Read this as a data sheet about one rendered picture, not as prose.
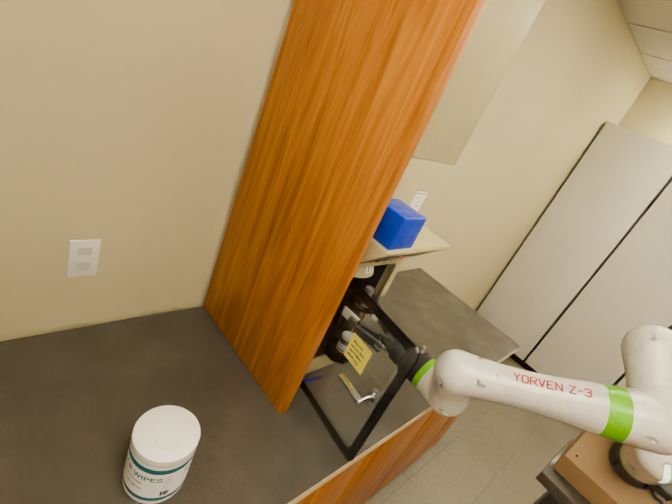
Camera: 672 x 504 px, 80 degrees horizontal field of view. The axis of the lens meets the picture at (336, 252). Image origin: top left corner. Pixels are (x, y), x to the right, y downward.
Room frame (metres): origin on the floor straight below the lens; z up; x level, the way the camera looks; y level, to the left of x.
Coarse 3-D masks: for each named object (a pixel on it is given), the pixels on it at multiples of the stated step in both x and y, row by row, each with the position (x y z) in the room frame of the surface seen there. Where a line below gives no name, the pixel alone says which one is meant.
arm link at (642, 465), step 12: (624, 444) 1.04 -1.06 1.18; (624, 456) 1.00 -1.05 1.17; (636, 456) 0.94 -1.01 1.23; (648, 456) 0.93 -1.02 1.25; (660, 456) 0.92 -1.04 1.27; (624, 468) 1.02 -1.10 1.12; (636, 468) 0.95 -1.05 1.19; (648, 468) 0.91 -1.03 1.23; (660, 468) 0.90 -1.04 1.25; (648, 480) 0.94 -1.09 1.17; (660, 480) 0.89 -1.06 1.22
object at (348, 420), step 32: (352, 288) 0.89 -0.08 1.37; (352, 320) 0.86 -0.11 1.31; (384, 320) 0.80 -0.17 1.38; (320, 352) 0.89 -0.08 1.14; (384, 352) 0.77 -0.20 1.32; (416, 352) 0.72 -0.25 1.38; (320, 384) 0.85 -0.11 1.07; (352, 384) 0.79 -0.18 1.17; (384, 384) 0.74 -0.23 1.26; (320, 416) 0.82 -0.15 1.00; (352, 416) 0.76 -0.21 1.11; (352, 448) 0.73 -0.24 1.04
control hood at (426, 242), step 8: (424, 232) 1.13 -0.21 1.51; (432, 232) 1.16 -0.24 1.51; (416, 240) 1.04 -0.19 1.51; (424, 240) 1.06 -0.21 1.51; (432, 240) 1.09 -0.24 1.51; (440, 240) 1.12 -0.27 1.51; (368, 248) 0.90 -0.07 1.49; (376, 248) 0.89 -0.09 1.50; (384, 248) 0.88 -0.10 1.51; (408, 248) 0.95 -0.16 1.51; (416, 248) 0.98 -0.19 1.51; (424, 248) 1.01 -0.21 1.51; (432, 248) 1.04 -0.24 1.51; (440, 248) 1.07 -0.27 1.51; (448, 248) 1.12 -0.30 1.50; (368, 256) 0.89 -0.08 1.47; (376, 256) 0.88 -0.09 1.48; (384, 256) 0.87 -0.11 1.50; (392, 256) 0.92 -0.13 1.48
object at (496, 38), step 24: (504, 0) 1.05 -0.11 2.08; (528, 0) 1.13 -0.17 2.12; (480, 24) 1.02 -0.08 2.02; (504, 24) 1.09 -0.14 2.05; (528, 24) 1.18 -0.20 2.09; (480, 48) 1.06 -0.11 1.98; (504, 48) 1.14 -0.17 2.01; (456, 72) 1.02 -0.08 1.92; (480, 72) 1.10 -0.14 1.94; (504, 72) 1.19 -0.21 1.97; (456, 96) 1.06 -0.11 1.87; (480, 96) 1.14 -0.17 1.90; (432, 120) 1.02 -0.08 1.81; (456, 120) 1.10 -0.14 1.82; (432, 144) 1.06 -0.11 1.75; (456, 144) 1.15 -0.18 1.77
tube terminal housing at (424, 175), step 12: (408, 168) 1.02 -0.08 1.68; (420, 168) 1.06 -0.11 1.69; (432, 168) 1.10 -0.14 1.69; (444, 168) 1.15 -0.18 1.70; (408, 180) 1.04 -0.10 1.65; (420, 180) 1.08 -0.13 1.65; (432, 180) 1.13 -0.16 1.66; (444, 180) 1.18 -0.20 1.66; (396, 192) 1.02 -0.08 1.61; (408, 192) 1.06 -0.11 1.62; (432, 192) 1.15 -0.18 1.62; (408, 204) 1.08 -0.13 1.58; (432, 204) 1.18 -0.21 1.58; (360, 264) 1.01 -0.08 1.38; (372, 264) 1.06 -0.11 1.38; (384, 264) 1.11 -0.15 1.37; (396, 264) 1.17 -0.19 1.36; (384, 276) 1.20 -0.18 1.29; (384, 288) 1.17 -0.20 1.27
